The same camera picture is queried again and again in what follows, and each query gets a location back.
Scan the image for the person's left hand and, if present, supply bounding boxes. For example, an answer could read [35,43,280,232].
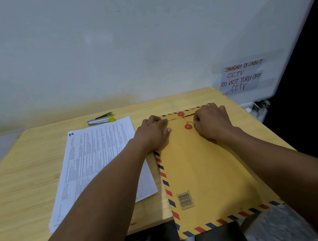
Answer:
[131,113,175,156]

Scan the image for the person's left forearm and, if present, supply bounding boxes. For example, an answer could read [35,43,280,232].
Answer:
[31,136,165,241]

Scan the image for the handwritten paper wall notice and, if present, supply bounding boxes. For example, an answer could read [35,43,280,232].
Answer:
[211,56,277,97]

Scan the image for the brown striped-edge string envelope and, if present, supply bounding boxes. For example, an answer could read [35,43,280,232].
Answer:
[148,96,289,241]

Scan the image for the white wall power socket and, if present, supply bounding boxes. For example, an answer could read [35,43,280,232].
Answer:
[239,99,274,125]

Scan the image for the printed white paper sheet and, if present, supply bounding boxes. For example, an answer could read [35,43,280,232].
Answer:
[37,114,162,234]

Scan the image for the silver stapler with yellow tip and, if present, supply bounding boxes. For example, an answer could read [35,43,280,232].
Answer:
[86,111,116,126]

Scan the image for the person's right hand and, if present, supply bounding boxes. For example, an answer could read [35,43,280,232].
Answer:
[191,100,243,147]

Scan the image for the person's right forearm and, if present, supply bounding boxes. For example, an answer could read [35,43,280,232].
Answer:
[217,117,318,241]

